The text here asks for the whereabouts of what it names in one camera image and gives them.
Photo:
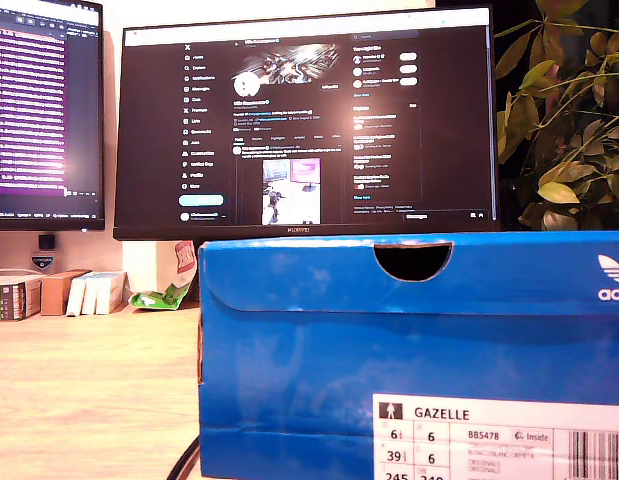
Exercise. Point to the blue shoebox with hinged lid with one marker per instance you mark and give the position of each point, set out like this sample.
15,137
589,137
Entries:
314,350

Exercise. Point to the brown cardboard box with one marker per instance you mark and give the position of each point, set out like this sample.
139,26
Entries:
56,296

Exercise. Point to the green and white box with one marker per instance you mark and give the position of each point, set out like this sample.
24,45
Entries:
11,301

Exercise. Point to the red and white packet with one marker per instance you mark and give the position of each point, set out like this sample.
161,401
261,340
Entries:
185,261

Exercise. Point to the green snack bag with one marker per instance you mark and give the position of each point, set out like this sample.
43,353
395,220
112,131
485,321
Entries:
159,299

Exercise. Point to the white container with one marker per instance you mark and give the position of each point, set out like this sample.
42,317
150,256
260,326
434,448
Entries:
146,266

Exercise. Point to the wide black computer monitor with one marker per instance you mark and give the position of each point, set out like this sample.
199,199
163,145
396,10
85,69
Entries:
164,125

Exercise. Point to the black monitor stand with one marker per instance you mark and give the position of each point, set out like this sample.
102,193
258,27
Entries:
46,242

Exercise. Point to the black monitor with purple text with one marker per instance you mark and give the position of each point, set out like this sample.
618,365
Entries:
81,100

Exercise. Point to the dark shield badge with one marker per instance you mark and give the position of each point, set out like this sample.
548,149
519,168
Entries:
42,262

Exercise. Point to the green leafy houseplant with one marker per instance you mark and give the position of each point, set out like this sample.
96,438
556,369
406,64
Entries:
564,150

